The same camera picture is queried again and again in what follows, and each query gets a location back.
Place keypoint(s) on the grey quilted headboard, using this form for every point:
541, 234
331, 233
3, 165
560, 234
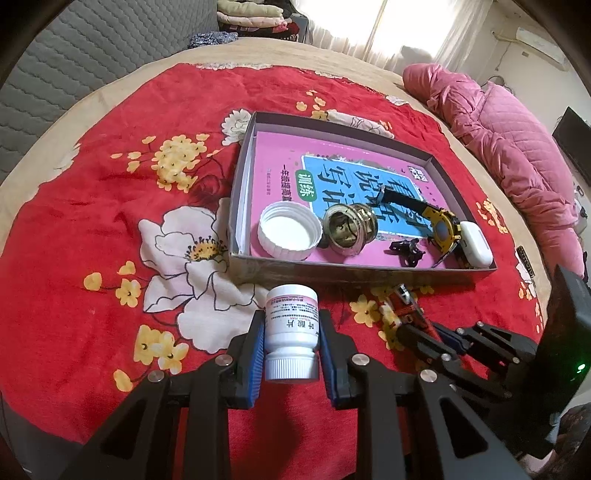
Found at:
92, 46

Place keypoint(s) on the person's right forearm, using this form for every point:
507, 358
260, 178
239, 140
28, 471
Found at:
575, 434

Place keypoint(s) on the stack of folded clothes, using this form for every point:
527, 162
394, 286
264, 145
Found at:
258, 18

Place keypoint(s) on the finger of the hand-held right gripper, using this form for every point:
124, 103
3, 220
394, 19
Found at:
450, 338
429, 348

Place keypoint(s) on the white curtain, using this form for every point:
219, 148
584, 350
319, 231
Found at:
406, 27

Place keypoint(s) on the yellow black wristwatch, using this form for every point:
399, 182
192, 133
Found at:
441, 228

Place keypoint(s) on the blue patterned cloth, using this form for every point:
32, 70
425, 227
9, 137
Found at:
212, 39

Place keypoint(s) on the white air conditioner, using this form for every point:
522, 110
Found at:
540, 46

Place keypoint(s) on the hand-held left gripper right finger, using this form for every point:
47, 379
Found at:
328, 362

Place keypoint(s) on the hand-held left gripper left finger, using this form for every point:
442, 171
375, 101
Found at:
256, 362

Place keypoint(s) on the black hair clip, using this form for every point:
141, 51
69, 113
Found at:
406, 249

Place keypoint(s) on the pink blue book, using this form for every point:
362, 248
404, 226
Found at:
277, 152

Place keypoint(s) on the white earbuds case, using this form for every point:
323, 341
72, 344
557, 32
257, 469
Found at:
475, 242

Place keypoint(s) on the black television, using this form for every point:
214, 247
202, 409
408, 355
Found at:
575, 143

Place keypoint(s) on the pink quilt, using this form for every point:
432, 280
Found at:
498, 138

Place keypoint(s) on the red black tube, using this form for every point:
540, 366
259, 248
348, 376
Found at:
401, 307

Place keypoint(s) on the gold rimmed glass jar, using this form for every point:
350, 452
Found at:
348, 230

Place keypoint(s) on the beige bed sheet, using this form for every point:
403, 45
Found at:
277, 50

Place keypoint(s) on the red floral blanket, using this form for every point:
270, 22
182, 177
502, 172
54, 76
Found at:
115, 207

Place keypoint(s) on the white pill bottle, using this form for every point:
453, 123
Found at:
291, 332

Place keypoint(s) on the grey cardboard box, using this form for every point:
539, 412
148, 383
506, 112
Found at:
240, 194

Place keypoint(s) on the white ribbed jar lid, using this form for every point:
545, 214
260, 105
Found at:
288, 230

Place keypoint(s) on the black blanket label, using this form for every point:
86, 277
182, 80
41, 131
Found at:
525, 263

